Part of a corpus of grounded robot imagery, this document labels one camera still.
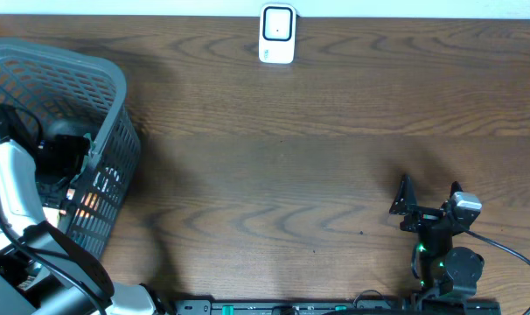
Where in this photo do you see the grey plastic basket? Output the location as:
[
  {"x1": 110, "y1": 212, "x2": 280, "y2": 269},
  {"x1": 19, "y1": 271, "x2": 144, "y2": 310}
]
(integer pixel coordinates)
[{"x1": 0, "y1": 38, "x2": 141, "y2": 257}]

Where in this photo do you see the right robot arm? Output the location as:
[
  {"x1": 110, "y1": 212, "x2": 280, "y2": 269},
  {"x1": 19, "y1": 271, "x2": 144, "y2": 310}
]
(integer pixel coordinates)
[{"x1": 389, "y1": 175, "x2": 484, "y2": 303}]

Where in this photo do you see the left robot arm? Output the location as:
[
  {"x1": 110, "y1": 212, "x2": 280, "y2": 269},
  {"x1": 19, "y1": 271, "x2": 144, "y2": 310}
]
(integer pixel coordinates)
[{"x1": 0, "y1": 104, "x2": 166, "y2": 314}]

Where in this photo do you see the white barcode scanner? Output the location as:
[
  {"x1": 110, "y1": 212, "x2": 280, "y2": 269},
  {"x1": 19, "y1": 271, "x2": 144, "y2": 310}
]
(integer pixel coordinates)
[{"x1": 258, "y1": 3, "x2": 297, "y2": 64}]

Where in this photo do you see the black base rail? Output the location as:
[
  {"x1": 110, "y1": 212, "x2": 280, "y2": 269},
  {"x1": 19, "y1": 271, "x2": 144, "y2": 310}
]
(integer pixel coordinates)
[{"x1": 173, "y1": 296, "x2": 501, "y2": 315}]

